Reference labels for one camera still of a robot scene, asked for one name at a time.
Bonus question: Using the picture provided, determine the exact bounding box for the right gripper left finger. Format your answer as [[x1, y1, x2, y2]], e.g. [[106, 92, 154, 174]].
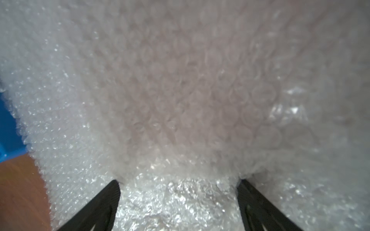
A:
[[58, 180, 120, 231]]

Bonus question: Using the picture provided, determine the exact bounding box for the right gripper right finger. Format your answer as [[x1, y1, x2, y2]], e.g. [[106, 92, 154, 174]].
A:
[[237, 179, 302, 231]]

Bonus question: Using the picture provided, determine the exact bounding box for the blue tape dispenser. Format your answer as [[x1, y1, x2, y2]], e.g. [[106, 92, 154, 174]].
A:
[[0, 93, 27, 163]]

